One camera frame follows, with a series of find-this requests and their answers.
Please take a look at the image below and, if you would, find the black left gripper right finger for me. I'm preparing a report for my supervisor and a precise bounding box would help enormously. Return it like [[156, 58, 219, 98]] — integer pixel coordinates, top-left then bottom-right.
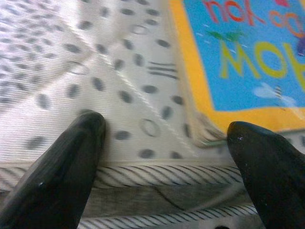
[[226, 121, 305, 229]]

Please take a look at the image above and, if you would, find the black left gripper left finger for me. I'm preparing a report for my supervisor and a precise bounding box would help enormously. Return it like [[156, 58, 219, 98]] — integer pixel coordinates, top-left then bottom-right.
[[0, 111, 107, 229]]

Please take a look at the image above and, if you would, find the blue yellow children's book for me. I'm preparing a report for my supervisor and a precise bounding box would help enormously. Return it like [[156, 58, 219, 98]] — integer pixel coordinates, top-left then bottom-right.
[[167, 0, 305, 148]]

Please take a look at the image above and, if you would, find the grey quilted mattress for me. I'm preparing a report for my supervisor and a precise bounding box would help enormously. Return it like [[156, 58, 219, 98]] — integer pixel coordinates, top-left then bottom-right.
[[0, 0, 305, 229]]

